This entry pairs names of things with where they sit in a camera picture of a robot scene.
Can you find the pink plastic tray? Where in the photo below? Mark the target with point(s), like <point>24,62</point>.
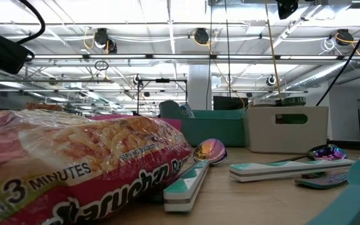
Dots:
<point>172,124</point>

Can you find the black workstation frame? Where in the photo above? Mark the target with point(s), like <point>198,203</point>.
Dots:
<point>162,80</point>

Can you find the silver ceiling duct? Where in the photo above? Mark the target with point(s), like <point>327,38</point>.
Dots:
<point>323,73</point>

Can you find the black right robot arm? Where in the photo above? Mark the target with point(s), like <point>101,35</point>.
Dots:
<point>287,7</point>

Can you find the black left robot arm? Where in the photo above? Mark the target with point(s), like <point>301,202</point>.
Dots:
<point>2,53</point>

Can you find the red ramen packet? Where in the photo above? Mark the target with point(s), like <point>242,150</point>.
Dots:
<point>73,162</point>

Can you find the long ceiling light strip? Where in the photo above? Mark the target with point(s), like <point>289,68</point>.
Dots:
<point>183,56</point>

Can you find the teal plastic bin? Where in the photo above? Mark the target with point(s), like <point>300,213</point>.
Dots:
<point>214,131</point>

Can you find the green-edged silver snack packet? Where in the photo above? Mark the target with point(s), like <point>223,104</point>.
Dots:
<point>170,109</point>

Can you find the black monitor screen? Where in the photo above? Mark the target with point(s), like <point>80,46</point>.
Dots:
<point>227,103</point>

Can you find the blue-edged silver snack packet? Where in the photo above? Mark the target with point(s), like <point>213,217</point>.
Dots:
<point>187,111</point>

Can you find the grey plastic bin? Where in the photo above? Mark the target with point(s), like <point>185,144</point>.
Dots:
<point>261,137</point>

